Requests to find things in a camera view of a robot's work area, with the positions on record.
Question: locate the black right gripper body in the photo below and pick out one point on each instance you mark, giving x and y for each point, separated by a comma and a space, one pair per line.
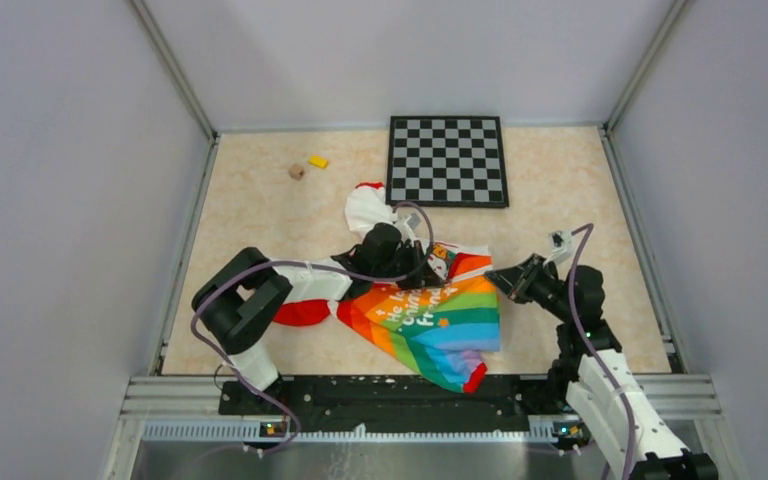
545, 289

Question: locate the white colourful cartoon jacket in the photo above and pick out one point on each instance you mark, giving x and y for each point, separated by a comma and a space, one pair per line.
437, 333

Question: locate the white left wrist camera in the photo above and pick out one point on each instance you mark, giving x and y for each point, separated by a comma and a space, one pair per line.
408, 225

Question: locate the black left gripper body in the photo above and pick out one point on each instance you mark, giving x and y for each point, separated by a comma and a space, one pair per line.
412, 254

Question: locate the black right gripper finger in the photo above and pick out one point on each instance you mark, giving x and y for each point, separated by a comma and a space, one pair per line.
517, 272
508, 284

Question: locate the tan wooden block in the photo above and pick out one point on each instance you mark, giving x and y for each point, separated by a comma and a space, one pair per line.
296, 172

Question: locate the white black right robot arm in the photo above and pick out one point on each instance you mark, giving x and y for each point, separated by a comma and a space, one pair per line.
591, 374

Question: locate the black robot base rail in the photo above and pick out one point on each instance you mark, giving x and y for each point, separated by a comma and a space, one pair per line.
410, 404

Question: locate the yellow block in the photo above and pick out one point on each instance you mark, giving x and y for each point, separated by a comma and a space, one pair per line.
318, 161

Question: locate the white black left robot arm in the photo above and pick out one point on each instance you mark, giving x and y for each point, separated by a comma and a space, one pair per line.
240, 302

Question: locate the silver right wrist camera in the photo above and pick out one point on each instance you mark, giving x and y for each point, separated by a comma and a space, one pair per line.
562, 246

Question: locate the black grey checkerboard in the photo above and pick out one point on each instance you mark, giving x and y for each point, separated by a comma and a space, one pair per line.
446, 161

